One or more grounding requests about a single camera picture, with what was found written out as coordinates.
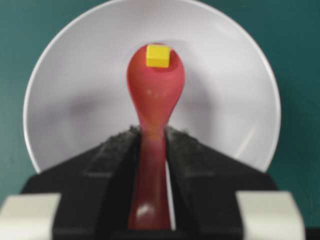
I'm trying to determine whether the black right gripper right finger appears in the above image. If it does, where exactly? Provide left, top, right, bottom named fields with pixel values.
left=165, top=127, right=277, bottom=240

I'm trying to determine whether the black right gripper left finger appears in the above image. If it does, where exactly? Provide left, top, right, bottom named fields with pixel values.
left=21, top=126, right=140, bottom=240

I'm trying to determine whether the yellow hexagonal prism block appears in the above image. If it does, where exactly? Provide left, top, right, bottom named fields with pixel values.
left=146, top=44, right=171, bottom=68

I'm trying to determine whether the white bowl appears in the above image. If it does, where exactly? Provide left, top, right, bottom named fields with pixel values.
left=23, top=0, right=281, bottom=172

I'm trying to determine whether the red plastic spoon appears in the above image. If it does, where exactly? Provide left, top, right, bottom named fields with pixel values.
left=126, top=44, right=185, bottom=230

